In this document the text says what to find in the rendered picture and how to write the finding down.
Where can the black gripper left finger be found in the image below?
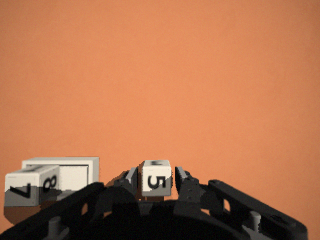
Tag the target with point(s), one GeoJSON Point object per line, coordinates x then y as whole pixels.
{"type": "Point", "coordinates": [63, 219]}

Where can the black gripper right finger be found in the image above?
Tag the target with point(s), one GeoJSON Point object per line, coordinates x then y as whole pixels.
{"type": "Point", "coordinates": [249, 216]}

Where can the white number cube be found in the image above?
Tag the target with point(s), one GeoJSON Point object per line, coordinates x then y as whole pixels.
{"type": "Point", "coordinates": [30, 186]}
{"type": "Point", "coordinates": [156, 178]}

